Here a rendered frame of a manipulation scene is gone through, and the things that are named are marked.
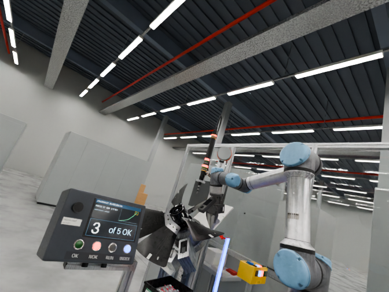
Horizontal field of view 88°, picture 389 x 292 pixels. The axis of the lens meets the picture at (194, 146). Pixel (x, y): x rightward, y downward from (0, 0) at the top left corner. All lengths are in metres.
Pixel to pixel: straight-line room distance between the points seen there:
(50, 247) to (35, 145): 12.56
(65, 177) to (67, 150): 0.74
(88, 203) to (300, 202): 0.74
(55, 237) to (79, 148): 5.99
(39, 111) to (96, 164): 7.15
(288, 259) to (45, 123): 12.96
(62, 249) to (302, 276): 0.72
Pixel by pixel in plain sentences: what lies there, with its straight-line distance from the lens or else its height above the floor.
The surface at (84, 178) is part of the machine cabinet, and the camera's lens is 6.72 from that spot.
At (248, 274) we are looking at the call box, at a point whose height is 1.02.
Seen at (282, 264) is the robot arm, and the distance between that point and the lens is 0.86.
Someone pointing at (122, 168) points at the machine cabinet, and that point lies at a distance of 6.98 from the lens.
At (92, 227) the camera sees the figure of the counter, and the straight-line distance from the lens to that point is 0.72.
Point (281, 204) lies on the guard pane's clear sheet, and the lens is 1.88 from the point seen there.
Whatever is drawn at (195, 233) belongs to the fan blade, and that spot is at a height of 1.15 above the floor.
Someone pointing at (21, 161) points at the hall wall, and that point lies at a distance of 13.22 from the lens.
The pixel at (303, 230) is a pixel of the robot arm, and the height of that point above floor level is 1.34.
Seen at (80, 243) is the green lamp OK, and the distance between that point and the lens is 0.70.
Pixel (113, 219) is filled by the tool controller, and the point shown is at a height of 1.19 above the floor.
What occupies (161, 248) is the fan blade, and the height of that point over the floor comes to 0.99.
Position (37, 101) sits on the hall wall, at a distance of 13.40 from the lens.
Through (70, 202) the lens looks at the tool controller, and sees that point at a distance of 0.70.
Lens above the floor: 1.33
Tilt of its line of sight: 14 degrees up
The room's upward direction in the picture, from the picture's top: 18 degrees clockwise
